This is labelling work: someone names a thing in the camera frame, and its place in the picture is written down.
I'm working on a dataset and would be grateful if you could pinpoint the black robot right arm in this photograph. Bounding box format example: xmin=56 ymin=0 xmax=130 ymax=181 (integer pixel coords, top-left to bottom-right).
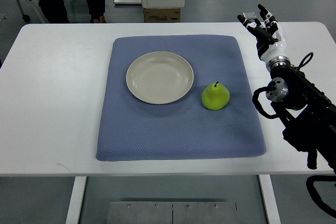
xmin=252 ymin=53 xmax=335 ymax=170

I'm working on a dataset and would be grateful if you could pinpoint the small grey floor plate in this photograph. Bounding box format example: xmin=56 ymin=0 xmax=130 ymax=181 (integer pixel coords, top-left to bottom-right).
xmin=242 ymin=12 xmax=257 ymax=20

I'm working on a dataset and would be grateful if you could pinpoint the beige round plate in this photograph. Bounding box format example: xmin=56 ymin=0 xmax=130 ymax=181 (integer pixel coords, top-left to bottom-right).
xmin=125 ymin=51 xmax=194 ymax=104

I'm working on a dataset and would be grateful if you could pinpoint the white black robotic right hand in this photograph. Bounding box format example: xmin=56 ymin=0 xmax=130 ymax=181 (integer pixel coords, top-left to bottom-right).
xmin=237 ymin=4 xmax=287 ymax=63

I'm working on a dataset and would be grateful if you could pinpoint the blue textured mat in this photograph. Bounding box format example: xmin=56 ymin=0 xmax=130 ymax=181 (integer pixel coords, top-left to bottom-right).
xmin=96 ymin=35 xmax=266 ymax=161

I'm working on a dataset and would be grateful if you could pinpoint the cardboard box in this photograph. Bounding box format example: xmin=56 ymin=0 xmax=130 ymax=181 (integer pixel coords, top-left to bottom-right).
xmin=143 ymin=8 xmax=181 ymax=23

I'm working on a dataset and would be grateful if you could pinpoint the white left table leg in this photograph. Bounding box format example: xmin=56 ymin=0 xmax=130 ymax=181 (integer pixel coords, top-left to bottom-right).
xmin=65 ymin=176 xmax=87 ymax=224

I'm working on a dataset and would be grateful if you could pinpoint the white right table leg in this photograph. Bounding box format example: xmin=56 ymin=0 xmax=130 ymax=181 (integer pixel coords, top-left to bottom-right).
xmin=258 ymin=175 xmax=281 ymax=224

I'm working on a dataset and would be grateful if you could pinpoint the green pear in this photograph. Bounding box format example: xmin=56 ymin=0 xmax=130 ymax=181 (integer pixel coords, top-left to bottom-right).
xmin=202 ymin=81 xmax=230 ymax=111

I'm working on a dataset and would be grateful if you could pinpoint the white table leg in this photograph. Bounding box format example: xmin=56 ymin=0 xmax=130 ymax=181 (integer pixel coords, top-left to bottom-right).
xmin=258 ymin=175 xmax=281 ymax=224
xmin=65 ymin=176 xmax=87 ymax=224

